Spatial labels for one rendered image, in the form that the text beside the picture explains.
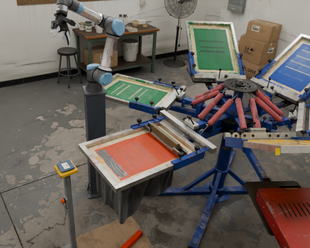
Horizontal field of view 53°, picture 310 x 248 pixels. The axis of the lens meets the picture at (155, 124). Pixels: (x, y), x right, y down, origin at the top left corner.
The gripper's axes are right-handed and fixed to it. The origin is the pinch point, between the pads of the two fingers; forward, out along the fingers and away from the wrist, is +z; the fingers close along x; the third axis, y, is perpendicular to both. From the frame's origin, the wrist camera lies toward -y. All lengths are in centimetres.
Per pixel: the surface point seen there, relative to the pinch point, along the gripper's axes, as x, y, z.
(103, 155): -46, -8, 73
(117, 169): -40, -24, 83
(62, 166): -22, 10, 82
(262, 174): -95, -117, 82
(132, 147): -65, -22, 66
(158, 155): -68, -43, 71
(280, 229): -32, -133, 108
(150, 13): -395, 131, -222
